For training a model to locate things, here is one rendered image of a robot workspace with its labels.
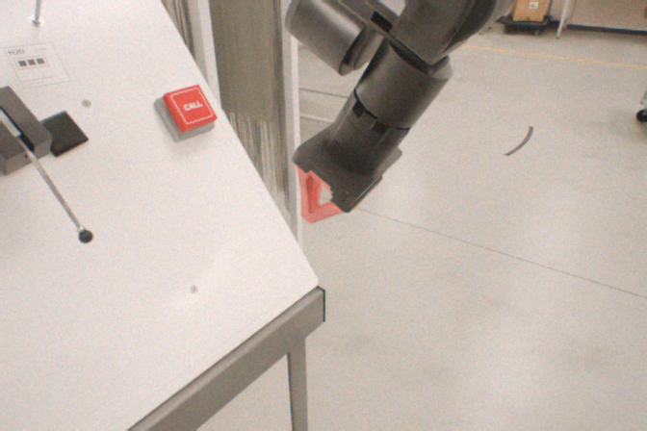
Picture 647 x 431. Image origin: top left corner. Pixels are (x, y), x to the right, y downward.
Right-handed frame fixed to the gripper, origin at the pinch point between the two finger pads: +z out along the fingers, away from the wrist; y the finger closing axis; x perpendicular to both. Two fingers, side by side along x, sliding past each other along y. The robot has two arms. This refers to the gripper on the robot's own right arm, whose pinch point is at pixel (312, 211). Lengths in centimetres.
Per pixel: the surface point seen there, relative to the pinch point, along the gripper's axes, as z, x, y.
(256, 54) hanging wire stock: 38, -53, -72
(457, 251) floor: 98, 43, -143
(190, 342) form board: 17.0, -1.2, 11.3
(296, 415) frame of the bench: 45.0, 17.3, -4.4
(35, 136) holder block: 0.8, -21.2, 14.8
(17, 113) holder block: 0.0, -23.5, 14.7
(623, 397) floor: 62, 103, -93
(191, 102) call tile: 4.3, -20.9, -4.6
